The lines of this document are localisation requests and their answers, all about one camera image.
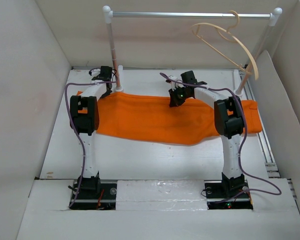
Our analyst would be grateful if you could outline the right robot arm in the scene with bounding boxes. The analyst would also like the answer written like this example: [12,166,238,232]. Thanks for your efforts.
[161,71,246,199]

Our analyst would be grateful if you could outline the aluminium rail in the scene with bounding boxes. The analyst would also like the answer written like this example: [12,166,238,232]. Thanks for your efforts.
[244,74,280,178]

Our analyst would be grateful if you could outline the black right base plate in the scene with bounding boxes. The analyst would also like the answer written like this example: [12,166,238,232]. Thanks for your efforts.
[201,181,253,210]

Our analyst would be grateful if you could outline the orange trousers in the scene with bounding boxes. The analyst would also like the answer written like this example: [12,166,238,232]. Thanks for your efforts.
[76,91,263,146]

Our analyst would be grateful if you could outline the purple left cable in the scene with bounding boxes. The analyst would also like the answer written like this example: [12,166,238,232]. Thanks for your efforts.
[64,68,118,208]

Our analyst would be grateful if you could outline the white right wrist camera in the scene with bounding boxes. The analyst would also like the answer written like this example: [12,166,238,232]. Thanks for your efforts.
[166,75,183,91]

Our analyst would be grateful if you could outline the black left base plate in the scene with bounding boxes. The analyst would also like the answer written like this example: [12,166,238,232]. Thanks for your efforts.
[69,182,117,211]

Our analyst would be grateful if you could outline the white clothes rack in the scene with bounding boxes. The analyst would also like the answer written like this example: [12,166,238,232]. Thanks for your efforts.
[102,5,283,95]

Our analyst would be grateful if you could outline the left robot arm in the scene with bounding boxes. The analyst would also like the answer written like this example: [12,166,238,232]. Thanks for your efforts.
[69,66,113,198]

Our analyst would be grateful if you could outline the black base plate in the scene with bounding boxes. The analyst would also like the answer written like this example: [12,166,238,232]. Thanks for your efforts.
[69,182,117,211]
[201,181,253,210]

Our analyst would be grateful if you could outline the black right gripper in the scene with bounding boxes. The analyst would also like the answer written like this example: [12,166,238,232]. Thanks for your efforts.
[169,85,190,107]

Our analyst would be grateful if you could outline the beige plastic hanger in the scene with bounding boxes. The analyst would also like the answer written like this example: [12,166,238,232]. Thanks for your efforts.
[190,10,260,80]

